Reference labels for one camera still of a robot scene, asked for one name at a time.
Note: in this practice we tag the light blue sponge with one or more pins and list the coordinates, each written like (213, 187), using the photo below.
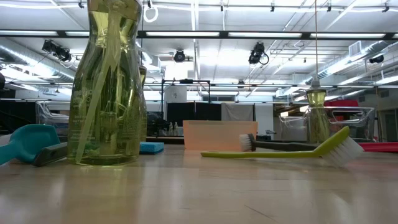
(152, 148)

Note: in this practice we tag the red dish brush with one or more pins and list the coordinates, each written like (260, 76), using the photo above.
(382, 147)

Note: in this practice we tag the black room divider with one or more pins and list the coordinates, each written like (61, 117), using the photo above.
(199, 112)

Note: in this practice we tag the orange plastic bin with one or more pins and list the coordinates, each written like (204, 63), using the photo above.
(214, 135)

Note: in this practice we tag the small background pump bottle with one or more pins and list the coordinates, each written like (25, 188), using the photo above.
(171, 129)
(176, 129)

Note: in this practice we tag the grey hanging cloth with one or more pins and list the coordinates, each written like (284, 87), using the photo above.
(237, 112)

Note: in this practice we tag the black ceiling light bar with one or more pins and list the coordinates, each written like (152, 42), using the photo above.
(224, 34)

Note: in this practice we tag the red background box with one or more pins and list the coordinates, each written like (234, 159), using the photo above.
(342, 103)

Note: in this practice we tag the clear plastic bin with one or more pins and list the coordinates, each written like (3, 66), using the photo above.
(357, 124)
(49, 118)

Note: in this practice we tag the black double ceiling spotlight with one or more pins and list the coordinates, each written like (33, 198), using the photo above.
(49, 46)

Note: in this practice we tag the black aluminium table frame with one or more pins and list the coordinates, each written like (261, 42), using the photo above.
(168, 140)

